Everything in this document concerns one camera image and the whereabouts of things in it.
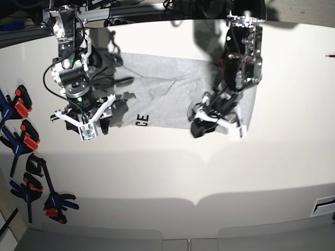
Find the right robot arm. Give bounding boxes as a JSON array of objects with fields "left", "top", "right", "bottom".
[{"left": 45, "top": 1, "right": 122, "bottom": 141}]

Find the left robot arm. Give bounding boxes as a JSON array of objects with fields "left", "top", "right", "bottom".
[{"left": 190, "top": 9, "right": 263, "bottom": 139}]

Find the blue red clamp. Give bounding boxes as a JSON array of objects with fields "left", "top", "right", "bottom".
[
  {"left": 1, "top": 119, "right": 40, "bottom": 178},
  {"left": 1, "top": 85, "right": 32, "bottom": 128},
  {"left": 9, "top": 172, "right": 43, "bottom": 223}
]

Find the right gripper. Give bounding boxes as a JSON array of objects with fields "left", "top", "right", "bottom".
[{"left": 60, "top": 98, "right": 123, "bottom": 135}]

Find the black bar clamp long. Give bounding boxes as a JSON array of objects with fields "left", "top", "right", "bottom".
[{"left": 26, "top": 153, "right": 80, "bottom": 224}]

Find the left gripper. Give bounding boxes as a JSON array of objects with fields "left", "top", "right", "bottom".
[{"left": 191, "top": 90, "right": 243, "bottom": 138}]

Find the white vent plate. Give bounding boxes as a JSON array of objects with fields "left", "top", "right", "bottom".
[{"left": 311, "top": 195, "right": 334, "bottom": 217}]

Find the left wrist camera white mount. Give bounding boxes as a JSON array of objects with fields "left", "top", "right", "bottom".
[{"left": 192, "top": 93, "right": 247, "bottom": 140}]

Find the grey T-shirt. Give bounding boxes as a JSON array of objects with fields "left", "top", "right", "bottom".
[{"left": 90, "top": 51, "right": 259, "bottom": 135}]

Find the blue red clamp lower left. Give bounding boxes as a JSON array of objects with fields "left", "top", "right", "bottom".
[{"left": 9, "top": 172, "right": 43, "bottom": 223}]

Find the blue red clamp top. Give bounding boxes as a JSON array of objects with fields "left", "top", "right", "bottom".
[{"left": 1, "top": 85, "right": 32, "bottom": 128}]

